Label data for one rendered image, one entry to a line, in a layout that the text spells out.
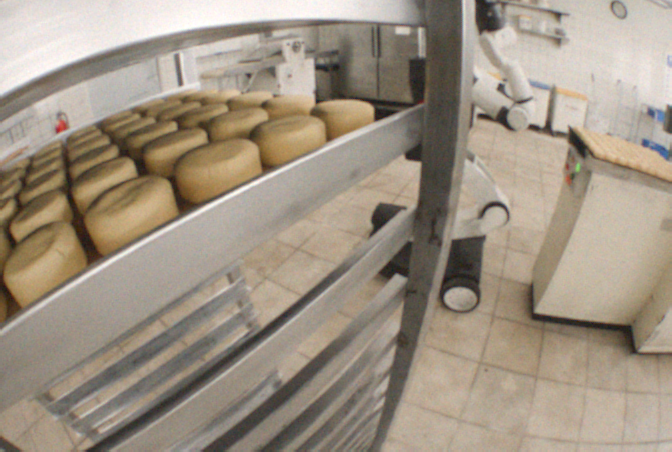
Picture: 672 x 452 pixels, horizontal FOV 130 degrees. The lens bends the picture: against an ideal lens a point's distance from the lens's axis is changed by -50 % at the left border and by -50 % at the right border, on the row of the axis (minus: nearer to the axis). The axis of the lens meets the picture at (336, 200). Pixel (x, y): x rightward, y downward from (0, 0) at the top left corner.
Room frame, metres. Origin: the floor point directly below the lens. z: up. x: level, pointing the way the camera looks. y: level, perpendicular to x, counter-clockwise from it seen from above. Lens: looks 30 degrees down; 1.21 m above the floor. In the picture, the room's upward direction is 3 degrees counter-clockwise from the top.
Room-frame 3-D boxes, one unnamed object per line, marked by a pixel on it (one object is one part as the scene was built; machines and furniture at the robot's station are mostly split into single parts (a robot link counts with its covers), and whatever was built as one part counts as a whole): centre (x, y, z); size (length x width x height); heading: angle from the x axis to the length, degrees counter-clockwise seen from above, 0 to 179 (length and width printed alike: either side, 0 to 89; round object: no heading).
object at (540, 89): (4.04, -3.06, 0.38); 0.64 x 0.54 x 0.77; 146
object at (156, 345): (0.27, 0.43, 0.69); 0.64 x 0.03 x 0.03; 139
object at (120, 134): (0.27, 0.21, 1.14); 0.05 x 0.05 x 0.02
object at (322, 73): (6.08, 0.03, 0.33); 0.54 x 0.53 x 0.66; 57
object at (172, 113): (0.32, 0.17, 1.14); 0.05 x 0.05 x 0.02
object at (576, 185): (0.90, -0.99, 0.77); 0.24 x 0.04 x 0.14; 153
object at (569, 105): (3.69, -3.60, 0.38); 0.64 x 0.54 x 0.77; 145
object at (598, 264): (0.73, -1.32, 0.45); 0.70 x 0.34 x 0.90; 63
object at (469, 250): (1.27, -0.48, 0.19); 0.64 x 0.52 x 0.33; 64
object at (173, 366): (0.27, 0.43, 0.60); 0.64 x 0.03 x 0.03; 139
